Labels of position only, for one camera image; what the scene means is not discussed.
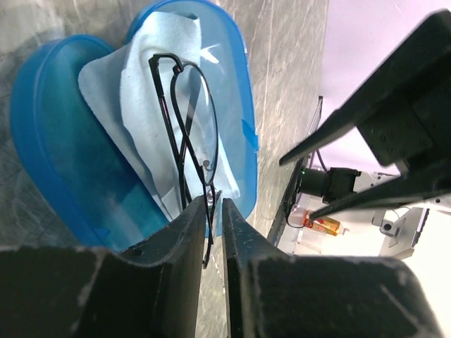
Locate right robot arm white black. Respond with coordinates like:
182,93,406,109
279,9,450,219

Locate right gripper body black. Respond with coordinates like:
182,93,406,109
357,77,450,171

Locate black thin sunglasses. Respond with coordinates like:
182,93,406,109
148,53,221,268

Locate blue translucent glasses case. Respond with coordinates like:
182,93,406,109
10,1,258,252

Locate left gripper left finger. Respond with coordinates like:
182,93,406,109
1,198,205,337

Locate clear plastic cup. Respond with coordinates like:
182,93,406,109
297,228,326,254

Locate light blue cleaning cloth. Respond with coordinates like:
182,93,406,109
78,11,240,220

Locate amber tea bottle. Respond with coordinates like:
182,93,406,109
302,210,348,237

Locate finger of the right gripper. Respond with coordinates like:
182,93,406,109
310,165,450,219
279,10,450,166

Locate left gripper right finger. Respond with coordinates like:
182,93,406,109
222,199,442,337

